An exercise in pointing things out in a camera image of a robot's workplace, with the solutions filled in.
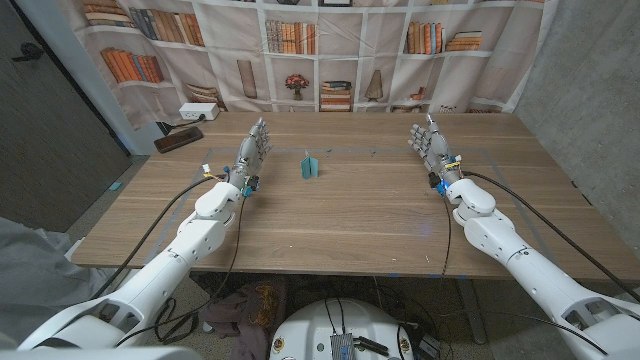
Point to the white power strip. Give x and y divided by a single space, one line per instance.
199 111

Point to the printed bookshelf backdrop cloth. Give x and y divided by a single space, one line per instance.
225 75

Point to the dark grey door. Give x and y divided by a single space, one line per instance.
50 150

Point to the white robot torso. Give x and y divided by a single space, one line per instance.
310 325

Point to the white door frame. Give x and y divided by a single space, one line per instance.
90 75

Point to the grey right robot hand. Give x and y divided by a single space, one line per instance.
437 150

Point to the black TV remote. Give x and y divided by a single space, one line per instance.
178 139

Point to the person in grey trousers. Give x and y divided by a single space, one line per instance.
35 280

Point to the teal sticky note pad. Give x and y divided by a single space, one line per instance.
306 167

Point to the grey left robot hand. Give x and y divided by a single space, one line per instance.
250 152

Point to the blue tape piece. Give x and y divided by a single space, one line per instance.
115 186

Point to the grey table leg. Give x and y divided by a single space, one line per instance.
472 315

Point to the grey ribbed electronics box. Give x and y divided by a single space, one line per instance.
342 347

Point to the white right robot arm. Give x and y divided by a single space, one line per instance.
500 230

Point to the dark crumpled cloth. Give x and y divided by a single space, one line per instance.
250 310

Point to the black power adapter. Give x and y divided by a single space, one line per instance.
430 346

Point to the grey tape outline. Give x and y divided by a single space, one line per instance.
225 149

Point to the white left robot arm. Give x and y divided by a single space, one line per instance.
200 235

